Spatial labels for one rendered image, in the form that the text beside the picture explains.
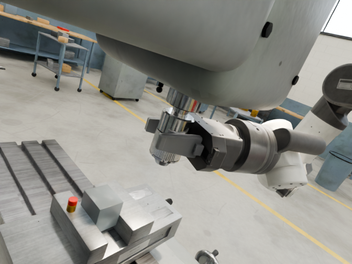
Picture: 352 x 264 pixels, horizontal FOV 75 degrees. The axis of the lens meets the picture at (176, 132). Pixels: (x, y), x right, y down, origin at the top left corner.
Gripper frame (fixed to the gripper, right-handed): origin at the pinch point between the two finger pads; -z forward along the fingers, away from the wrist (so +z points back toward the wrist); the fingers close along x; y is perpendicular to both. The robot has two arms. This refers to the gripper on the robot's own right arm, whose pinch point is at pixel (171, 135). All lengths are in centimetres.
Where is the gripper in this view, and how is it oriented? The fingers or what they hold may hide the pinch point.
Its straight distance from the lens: 32.4
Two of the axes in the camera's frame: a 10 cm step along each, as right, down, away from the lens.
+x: 3.6, 4.3, -8.3
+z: 8.8, 1.5, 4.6
